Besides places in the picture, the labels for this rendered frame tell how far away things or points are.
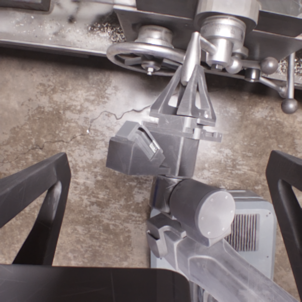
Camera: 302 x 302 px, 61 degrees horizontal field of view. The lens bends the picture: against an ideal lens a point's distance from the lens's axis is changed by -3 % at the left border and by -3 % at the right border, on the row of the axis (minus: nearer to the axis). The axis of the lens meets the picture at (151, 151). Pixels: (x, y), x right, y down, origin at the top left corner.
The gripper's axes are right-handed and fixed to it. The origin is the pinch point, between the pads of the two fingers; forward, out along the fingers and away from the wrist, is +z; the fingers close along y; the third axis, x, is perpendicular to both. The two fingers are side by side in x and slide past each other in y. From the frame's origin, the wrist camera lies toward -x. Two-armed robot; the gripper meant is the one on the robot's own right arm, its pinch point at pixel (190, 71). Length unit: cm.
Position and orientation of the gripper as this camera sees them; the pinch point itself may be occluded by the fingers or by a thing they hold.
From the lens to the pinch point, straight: 39.0
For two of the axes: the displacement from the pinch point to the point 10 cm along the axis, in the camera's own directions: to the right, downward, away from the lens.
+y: -7.1, -1.7, 6.9
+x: 6.9, 0.5, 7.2
